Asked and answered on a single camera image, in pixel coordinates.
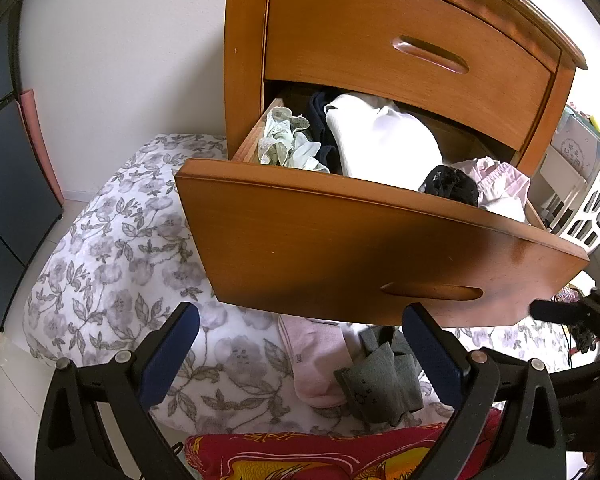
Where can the green lace garment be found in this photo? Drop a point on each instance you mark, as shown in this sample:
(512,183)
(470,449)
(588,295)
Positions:
(290,145)

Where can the pink board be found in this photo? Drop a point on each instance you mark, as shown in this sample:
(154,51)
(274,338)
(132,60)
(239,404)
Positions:
(40,145)

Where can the pink garment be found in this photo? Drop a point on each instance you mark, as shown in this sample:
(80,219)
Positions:
(500,185)

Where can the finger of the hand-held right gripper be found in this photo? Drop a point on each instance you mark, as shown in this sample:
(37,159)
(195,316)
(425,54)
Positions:
(555,310)

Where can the colourful fabric pile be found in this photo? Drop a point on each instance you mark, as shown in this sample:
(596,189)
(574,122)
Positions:
(570,294)

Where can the white printed bag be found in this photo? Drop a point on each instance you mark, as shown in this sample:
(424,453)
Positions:
(580,147)

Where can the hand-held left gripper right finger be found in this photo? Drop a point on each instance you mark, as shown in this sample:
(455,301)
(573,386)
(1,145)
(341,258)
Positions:
(437,352)

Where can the white shelf rack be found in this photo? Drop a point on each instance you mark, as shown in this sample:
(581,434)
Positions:
(560,175)

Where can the pink sock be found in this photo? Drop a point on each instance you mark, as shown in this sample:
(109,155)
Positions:
(310,360)

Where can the folded grey socks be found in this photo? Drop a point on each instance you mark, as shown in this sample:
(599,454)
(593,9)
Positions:
(375,380)

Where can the wooden drawer holding clothes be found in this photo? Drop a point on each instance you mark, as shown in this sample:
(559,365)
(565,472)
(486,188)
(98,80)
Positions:
(305,240)

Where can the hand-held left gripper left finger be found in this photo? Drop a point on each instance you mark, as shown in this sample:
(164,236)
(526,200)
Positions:
(170,355)

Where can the navy garment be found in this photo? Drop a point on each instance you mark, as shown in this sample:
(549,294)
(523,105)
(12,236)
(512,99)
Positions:
(320,120)

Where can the dark panel cabinet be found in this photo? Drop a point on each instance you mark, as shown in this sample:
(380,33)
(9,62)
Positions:
(10,185)

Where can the red printed blanket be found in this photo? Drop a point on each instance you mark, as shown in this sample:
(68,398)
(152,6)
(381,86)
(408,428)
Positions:
(290,455)

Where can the smooth white garment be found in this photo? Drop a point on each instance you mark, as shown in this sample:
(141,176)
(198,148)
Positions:
(380,140)

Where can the black lace garment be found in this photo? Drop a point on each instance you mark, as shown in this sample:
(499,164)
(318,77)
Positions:
(447,182)

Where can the grey floral blanket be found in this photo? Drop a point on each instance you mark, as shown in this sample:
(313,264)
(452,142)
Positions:
(105,280)

